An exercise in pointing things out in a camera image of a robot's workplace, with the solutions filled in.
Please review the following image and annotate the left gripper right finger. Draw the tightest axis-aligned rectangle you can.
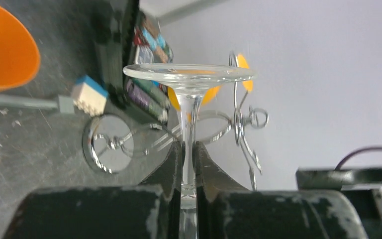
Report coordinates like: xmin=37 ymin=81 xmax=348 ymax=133
xmin=192 ymin=142 xmax=368 ymax=239

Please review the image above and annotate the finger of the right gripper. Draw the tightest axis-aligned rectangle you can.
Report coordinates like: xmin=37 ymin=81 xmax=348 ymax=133
xmin=295 ymin=167 xmax=382 ymax=190

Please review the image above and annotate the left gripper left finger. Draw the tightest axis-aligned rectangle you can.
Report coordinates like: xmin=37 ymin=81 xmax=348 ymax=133
xmin=3 ymin=142 xmax=182 ymax=239

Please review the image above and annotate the yellow wine glass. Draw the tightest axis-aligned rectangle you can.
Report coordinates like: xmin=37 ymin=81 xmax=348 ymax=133
xmin=167 ymin=53 xmax=253 ymax=111

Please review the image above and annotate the clear wine glass back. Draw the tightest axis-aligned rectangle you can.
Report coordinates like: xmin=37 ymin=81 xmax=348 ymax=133
xmin=123 ymin=63 xmax=255 ymax=239

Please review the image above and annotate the orange wine glass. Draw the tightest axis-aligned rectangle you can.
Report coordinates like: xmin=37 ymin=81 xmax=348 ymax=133
xmin=0 ymin=6 xmax=41 ymax=92

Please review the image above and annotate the chrome wine glass rack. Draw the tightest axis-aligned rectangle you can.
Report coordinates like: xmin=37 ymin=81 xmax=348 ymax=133
xmin=82 ymin=53 xmax=269 ymax=190

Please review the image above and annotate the white blue block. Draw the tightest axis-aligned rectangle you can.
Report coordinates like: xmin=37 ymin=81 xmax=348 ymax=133
xmin=71 ymin=75 xmax=108 ymax=117

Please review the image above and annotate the grey metal tool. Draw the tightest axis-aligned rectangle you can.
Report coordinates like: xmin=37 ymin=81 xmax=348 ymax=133
xmin=0 ymin=94 xmax=75 ymax=115

